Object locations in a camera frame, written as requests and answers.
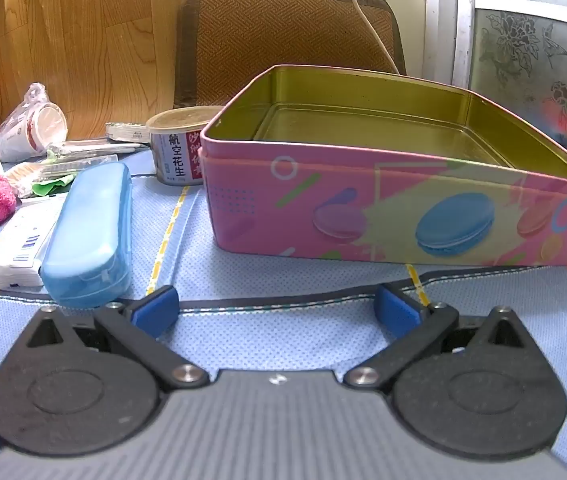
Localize blue glasses case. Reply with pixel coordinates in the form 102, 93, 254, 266
40, 162, 132, 309

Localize white packet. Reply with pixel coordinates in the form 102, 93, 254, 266
0, 194, 66, 289

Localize green cleaning cloth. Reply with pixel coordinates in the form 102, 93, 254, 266
32, 174, 75, 197

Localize green patterned tissue pack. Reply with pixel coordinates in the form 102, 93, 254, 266
105, 122, 150, 144

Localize blue quilted table cover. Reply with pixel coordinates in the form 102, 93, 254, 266
0, 162, 567, 479

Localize pink macaron tin box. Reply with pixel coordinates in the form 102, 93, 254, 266
200, 65, 567, 266

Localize peanut can with lid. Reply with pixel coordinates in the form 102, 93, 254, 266
146, 105, 222, 186

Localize bagged paper cups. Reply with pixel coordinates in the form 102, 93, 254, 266
0, 82, 68, 162

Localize frosted glass sliding door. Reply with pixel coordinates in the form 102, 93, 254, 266
422, 0, 567, 148

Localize wood pattern wall sheet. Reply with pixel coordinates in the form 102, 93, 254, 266
0, 0, 181, 140

